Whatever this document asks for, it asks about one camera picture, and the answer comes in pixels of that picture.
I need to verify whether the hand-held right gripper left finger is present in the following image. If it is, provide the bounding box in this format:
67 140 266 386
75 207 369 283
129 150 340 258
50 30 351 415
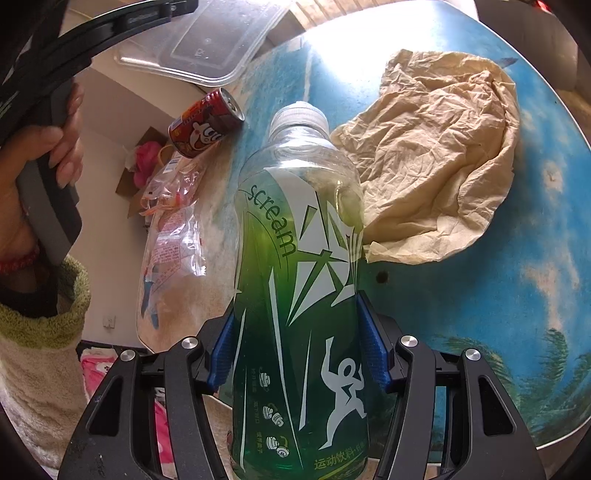
58 307 241 480

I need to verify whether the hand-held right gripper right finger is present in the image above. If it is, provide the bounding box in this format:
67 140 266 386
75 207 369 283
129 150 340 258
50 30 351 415
355 292 548 480

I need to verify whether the clear red-lettered plastic bag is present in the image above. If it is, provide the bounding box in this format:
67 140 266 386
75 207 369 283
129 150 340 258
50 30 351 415
135 203 211 354

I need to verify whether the green drink bottle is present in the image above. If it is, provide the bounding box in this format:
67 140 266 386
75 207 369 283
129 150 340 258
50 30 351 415
229 102 370 480

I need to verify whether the orange printed plastic bag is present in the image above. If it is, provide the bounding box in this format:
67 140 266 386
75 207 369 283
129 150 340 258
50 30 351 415
139 154 208 222

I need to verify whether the person's left forearm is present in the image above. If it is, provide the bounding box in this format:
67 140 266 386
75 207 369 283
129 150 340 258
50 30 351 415
0 256 92 467

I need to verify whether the person's left hand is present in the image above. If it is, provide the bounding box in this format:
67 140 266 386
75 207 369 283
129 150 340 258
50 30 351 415
0 82 85 278

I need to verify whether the pink item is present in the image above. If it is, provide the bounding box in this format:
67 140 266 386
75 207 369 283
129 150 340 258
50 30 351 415
81 348 169 467

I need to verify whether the clear plastic food container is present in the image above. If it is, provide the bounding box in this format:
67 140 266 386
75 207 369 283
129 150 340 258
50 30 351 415
114 0 296 88

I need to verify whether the pink plastic bag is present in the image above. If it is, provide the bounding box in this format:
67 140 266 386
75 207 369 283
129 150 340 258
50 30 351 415
131 142 160 188

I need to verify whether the cardboard box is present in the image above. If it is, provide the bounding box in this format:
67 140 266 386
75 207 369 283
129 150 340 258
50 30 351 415
115 127 174 217

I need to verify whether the red drink can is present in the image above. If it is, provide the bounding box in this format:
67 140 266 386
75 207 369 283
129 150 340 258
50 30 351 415
168 89 246 158

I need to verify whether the crumpled beige paper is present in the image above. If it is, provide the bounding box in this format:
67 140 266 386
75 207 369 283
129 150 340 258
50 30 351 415
330 48 518 265

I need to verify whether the red bead bracelet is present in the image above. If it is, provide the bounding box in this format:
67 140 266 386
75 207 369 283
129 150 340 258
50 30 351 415
0 244 41 275

